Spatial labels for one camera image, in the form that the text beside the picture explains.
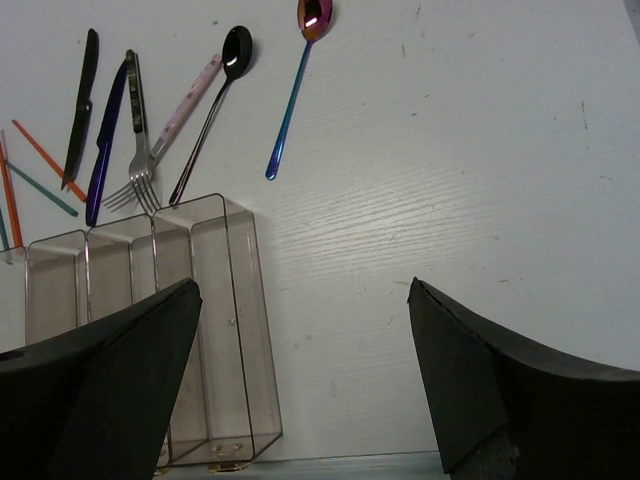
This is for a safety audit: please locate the dark blue table knife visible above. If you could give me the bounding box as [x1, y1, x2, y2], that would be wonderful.
[85, 61, 127, 227]

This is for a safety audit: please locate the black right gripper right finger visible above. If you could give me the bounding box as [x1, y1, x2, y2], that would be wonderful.
[408, 280, 639, 479]

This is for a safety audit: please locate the black table knife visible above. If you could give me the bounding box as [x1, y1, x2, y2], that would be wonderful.
[61, 28, 99, 189]

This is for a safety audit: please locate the dark patterned handle fork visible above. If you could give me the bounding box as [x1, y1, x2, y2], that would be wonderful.
[125, 49, 161, 216]

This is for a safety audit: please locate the pink handle fork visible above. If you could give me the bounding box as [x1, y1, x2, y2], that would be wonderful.
[102, 53, 222, 215]

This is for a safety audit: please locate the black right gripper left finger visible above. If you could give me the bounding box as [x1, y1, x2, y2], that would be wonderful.
[1, 279, 202, 479]

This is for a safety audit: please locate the orange chopstick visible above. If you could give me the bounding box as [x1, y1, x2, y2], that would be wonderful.
[1, 142, 24, 247]
[11, 119, 87, 203]

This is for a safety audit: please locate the black spoon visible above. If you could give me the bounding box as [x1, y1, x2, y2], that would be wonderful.
[169, 25, 254, 206]

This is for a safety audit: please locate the teal chopstick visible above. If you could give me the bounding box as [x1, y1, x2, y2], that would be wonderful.
[7, 163, 79, 217]
[0, 211, 10, 251]

